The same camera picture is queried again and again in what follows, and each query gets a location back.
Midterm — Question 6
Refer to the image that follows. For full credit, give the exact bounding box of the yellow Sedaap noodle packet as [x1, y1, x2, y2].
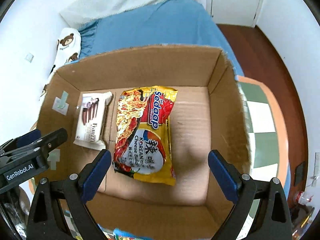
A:
[113, 86, 178, 186]

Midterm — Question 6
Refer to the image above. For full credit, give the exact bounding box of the white Franzzi biscuit packet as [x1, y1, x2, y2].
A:
[73, 92, 113, 151]

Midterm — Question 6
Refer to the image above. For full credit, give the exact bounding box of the green checkered mat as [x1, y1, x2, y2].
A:
[236, 75, 292, 198]

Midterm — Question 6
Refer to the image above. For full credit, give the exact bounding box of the bear print pillow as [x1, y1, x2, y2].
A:
[40, 28, 81, 98]

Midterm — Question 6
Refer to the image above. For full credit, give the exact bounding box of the brown cardboard box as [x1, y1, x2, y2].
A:
[37, 46, 249, 239]

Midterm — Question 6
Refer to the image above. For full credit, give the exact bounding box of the blue bed sheet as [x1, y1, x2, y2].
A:
[79, 0, 244, 76]

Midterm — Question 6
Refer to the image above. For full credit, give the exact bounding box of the white closet door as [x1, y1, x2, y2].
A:
[206, 0, 263, 27]

